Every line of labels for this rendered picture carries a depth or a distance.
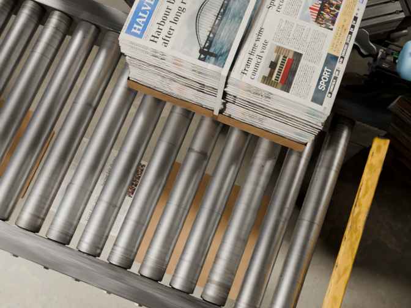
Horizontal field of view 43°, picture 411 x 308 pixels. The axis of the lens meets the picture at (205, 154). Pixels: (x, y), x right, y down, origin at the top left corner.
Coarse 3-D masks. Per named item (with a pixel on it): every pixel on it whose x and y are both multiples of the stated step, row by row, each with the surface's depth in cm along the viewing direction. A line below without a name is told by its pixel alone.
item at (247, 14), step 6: (252, 0) 88; (252, 6) 88; (246, 12) 87; (246, 18) 87; (240, 24) 87; (240, 30) 87; (240, 36) 86; (234, 42) 86; (234, 48) 86; (234, 54) 86; (228, 60) 86; (228, 66) 86; (222, 72) 85
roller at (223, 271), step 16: (272, 144) 107; (256, 160) 107; (272, 160) 107; (256, 176) 105; (240, 192) 106; (256, 192) 105; (240, 208) 104; (256, 208) 104; (240, 224) 103; (224, 240) 103; (240, 240) 102; (224, 256) 101; (240, 256) 102; (224, 272) 100; (208, 288) 100; (224, 288) 100; (224, 304) 100
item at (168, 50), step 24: (144, 0) 88; (168, 0) 88; (192, 0) 89; (216, 0) 89; (144, 24) 87; (168, 24) 87; (192, 24) 88; (216, 24) 88; (144, 48) 87; (168, 48) 86; (192, 48) 86; (144, 72) 98; (168, 72) 94; (192, 72) 89; (192, 96) 101
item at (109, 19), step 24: (24, 0) 114; (48, 0) 113; (72, 0) 113; (72, 24) 117; (96, 24) 113; (120, 24) 112; (336, 96) 110; (360, 120) 109; (384, 120) 110; (360, 144) 120
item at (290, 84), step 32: (288, 0) 90; (320, 0) 90; (352, 0) 90; (288, 32) 88; (320, 32) 88; (352, 32) 89; (256, 64) 86; (288, 64) 87; (320, 64) 87; (256, 96) 89; (288, 96) 85; (320, 96) 85; (288, 128) 98; (320, 128) 91
